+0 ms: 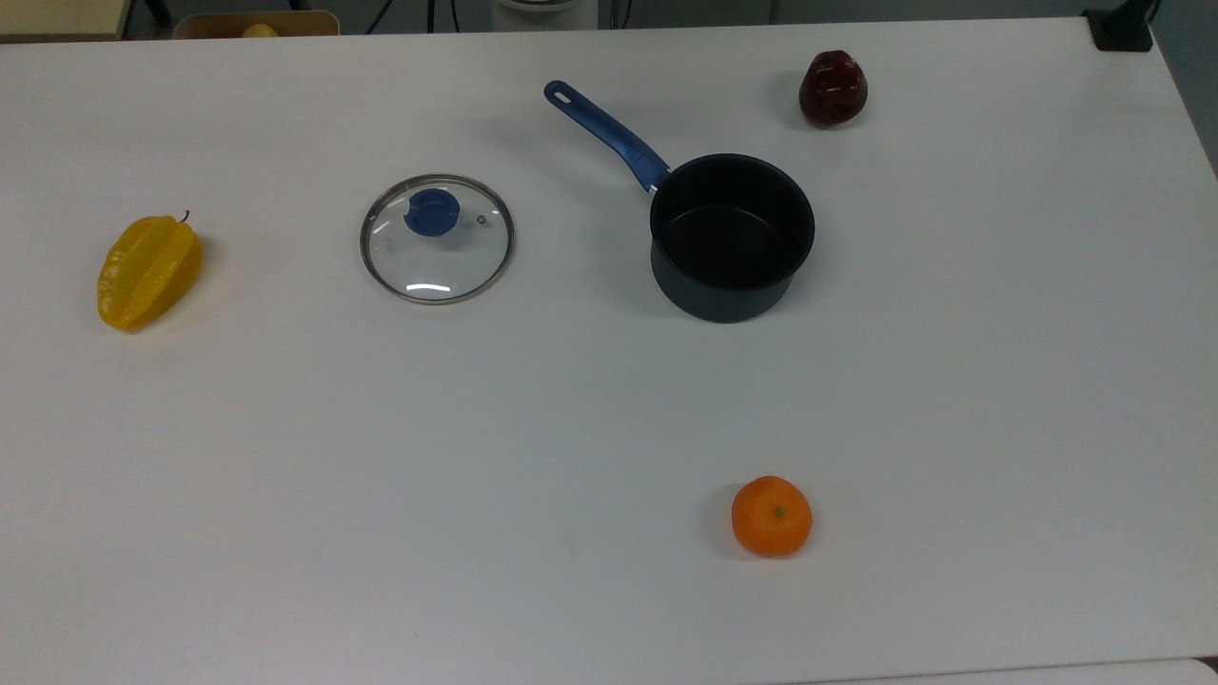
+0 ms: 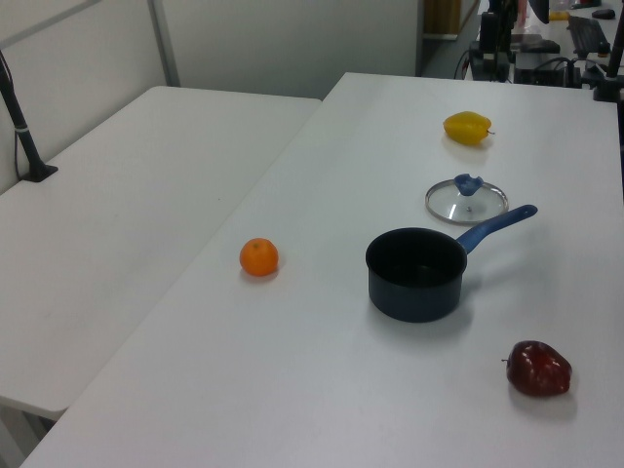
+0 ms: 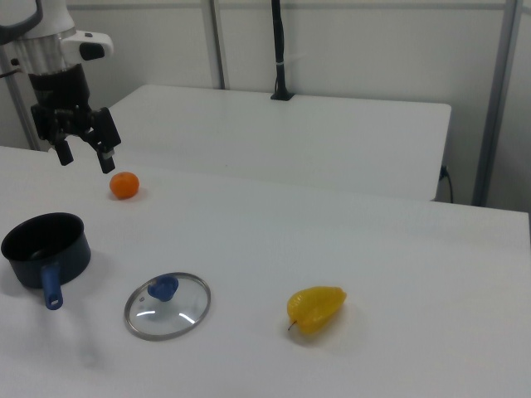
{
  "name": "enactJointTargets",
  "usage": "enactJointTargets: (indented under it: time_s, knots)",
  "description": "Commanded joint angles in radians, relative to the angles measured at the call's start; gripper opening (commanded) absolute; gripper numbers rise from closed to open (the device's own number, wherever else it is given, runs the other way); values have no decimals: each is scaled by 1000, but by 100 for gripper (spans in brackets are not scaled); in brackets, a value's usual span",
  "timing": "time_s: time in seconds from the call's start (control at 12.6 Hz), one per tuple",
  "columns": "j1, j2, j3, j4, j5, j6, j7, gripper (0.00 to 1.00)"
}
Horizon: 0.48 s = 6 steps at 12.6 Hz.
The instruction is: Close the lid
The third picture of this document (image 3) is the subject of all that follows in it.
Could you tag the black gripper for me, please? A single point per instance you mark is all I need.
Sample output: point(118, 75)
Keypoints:
point(60, 89)

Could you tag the glass lid with blue knob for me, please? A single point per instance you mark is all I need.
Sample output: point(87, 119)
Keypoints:
point(166, 309)

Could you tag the orange mandarin fruit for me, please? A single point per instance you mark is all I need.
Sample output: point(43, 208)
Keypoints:
point(124, 185)

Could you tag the white side table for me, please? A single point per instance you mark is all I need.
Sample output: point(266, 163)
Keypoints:
point(290, 141)

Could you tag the black pole with base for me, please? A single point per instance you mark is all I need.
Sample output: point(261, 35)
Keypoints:
point(280, 45)

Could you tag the yellow plastic starfruit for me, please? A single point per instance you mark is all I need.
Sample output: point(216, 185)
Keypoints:
point(315, 309)

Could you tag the slim grey aluminium frame post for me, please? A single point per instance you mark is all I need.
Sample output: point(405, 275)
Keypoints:
point(217, 41)

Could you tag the wide grey aluminium frame post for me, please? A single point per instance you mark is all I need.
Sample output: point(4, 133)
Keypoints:
point(498, 103)

